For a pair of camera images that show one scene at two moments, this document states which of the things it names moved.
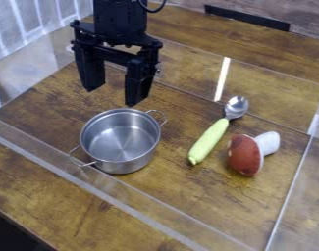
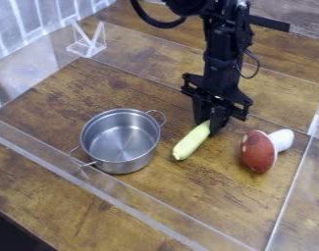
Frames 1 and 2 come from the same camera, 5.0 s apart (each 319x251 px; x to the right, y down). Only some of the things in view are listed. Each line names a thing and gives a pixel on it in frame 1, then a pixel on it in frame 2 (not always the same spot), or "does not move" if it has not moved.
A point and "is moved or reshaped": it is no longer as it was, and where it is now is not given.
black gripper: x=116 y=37 → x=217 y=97
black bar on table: x=247 y=17 does not move
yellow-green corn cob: x=235 y=108 is moved or reshaped
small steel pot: x=118 y=140 does not move
